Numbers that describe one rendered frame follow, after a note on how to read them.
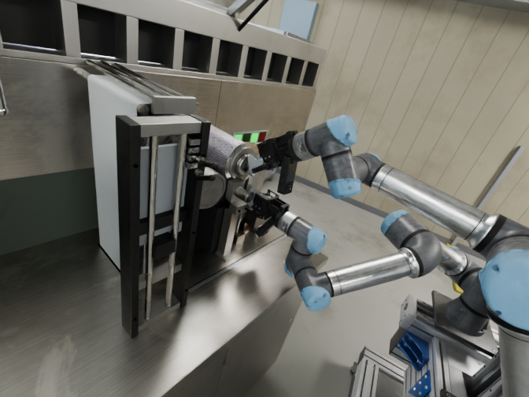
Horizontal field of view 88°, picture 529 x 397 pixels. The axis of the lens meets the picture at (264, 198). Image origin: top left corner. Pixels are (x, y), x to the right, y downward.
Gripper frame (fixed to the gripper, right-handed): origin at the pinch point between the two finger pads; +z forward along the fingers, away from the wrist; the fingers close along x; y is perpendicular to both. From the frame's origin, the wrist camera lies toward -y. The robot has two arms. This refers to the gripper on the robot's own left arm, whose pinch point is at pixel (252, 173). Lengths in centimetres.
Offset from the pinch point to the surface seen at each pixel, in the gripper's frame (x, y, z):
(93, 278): 43, -16, 33
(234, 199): 5.2, -6.4, 6.2
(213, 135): 3.8, 15.8, 7.9
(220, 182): 8.7, 0.1, 5.8
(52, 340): 57, -25, 23
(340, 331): -90, -119, 49
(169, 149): 34.4, 7.5, -13.5
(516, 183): -324, -82, -57
